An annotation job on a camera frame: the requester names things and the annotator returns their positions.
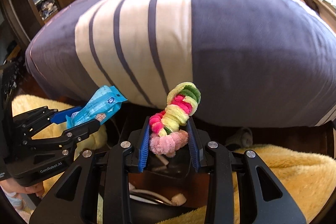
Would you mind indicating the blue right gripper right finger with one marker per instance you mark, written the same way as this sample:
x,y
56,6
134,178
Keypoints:
x,y
194,144

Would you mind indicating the colourful pipe cleaner bundle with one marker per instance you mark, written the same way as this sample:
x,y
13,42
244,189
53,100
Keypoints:
x,y
166,136

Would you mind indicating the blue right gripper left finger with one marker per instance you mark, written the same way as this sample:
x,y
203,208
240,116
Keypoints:
x,y
143,145

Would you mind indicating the yellow fluffy rug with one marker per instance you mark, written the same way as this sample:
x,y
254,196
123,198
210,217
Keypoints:
x,y
308,177

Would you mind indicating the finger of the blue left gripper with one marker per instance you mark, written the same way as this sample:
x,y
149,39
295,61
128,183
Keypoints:
x,y
60,116
83,130

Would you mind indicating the white slipper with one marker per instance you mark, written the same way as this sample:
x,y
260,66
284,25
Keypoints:
x,y
242,138

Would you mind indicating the person's left hand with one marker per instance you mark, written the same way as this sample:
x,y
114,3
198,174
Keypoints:
x,y
11,186

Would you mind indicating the light blue wet wipes packet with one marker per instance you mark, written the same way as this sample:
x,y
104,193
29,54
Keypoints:
x,y
102,106

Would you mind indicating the purple white striped duvet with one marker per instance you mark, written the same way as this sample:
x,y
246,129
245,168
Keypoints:
x,y
258,63

